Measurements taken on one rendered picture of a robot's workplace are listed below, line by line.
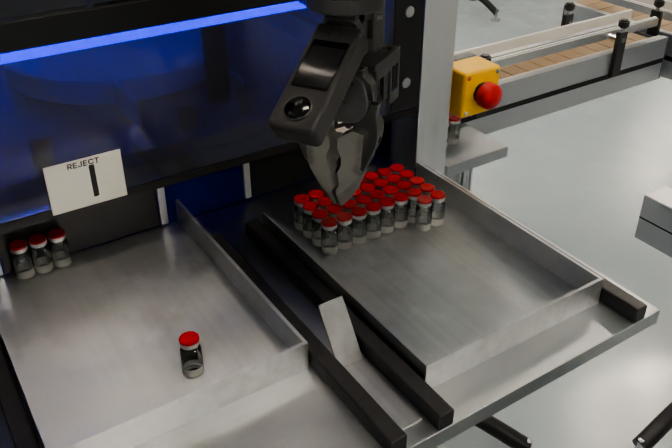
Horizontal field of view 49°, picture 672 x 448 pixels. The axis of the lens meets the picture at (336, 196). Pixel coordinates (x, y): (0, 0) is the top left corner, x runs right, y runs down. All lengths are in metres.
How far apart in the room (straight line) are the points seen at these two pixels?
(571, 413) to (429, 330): 1.23
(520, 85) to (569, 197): 1.57
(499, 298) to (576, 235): 1.82
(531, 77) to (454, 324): 0.66
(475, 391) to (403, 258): 0.23
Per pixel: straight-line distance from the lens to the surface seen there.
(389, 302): 0.87
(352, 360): 0.80
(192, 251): 0.97
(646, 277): 2.57
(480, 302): 0.89
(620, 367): 2.21
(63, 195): 0.87
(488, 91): 1.12
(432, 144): 1.12
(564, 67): 1.46
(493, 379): 0.80
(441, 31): 1.06
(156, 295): 0.91
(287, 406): 0.76
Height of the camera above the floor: 1.43
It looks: 31 degrees down
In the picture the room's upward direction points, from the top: straight up
